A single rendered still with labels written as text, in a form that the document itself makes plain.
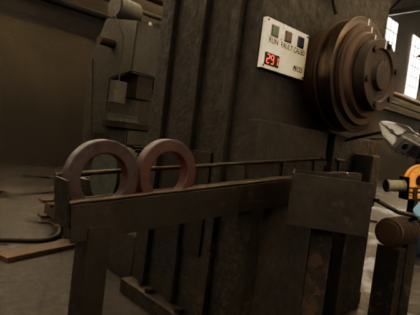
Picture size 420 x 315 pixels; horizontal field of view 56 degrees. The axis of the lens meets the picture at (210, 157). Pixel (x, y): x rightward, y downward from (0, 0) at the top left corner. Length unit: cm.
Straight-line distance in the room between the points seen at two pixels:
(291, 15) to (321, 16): 21
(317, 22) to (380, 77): 34
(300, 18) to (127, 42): 432
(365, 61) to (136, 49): 439
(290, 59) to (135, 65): 424
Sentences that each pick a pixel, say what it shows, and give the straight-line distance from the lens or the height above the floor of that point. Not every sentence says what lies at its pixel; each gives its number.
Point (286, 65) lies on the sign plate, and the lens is 157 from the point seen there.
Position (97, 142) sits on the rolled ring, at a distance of 95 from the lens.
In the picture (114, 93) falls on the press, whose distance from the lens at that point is 549.
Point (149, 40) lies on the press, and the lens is 586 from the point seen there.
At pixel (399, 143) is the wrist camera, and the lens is 136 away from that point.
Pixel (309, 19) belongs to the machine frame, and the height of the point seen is 131.
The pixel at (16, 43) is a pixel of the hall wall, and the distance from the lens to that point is 726.
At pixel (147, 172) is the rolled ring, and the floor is 68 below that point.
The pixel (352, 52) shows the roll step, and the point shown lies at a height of 117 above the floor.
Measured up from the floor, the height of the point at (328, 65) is 111.
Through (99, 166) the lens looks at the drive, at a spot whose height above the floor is 53.
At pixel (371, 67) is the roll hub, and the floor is 113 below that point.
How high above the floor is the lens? 78
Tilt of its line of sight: 3 degrees down
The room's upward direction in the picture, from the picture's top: 7 degrees clockwise
